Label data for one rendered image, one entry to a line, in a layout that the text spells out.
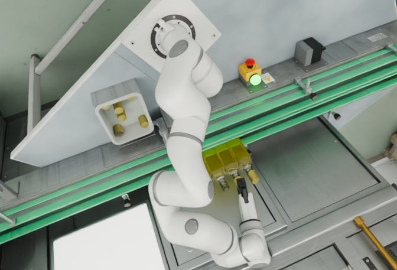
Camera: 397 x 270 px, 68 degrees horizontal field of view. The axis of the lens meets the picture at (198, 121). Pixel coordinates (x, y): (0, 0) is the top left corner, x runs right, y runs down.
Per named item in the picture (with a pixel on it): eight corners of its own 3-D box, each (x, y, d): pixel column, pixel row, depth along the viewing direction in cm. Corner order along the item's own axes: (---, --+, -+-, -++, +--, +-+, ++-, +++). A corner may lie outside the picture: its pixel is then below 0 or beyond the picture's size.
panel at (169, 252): (52, 241, 124) (56, 334, 102) (49, 239, 122) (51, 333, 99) (246, 162, 137) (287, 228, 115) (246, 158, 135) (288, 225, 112)
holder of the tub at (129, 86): (116, 139, 129) (119, 152, 124) (90, 93, 109) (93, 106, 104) (153, 124, 132) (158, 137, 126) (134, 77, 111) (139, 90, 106)
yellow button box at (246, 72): (238, 77, 131) (246, 87, 126) (238, 63, 125) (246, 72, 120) (253, 71, 132) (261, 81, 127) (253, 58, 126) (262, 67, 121)
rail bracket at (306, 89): (291, 82, 126) (310, 102, 118) (293, 68, 121) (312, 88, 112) (299, 79, 127) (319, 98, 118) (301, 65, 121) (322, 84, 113)
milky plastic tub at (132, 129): (111, 132, 125) (114, 147, 119) (89, 93, 108) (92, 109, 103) (150, 117, 127) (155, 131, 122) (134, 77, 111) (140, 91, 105)
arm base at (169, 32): (140, 34, 94) (152, 56, 83) (167, 4, 92) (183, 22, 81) (173, 61, 105) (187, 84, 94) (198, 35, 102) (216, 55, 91)
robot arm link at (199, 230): (238, 193, 82) (195, 191, 90) (196, 165, 67) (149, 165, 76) (229, 257, 74) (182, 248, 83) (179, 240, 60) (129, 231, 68)
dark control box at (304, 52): (293, 57, 134) (304, 67, 129) (295, 41, 129) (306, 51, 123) (309, 51, 136) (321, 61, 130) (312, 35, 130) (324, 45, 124)
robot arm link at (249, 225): (262, 237, 104) (260, 229, 106) (263, 227, 97) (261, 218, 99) (241, 240, 104) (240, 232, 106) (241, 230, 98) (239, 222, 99)
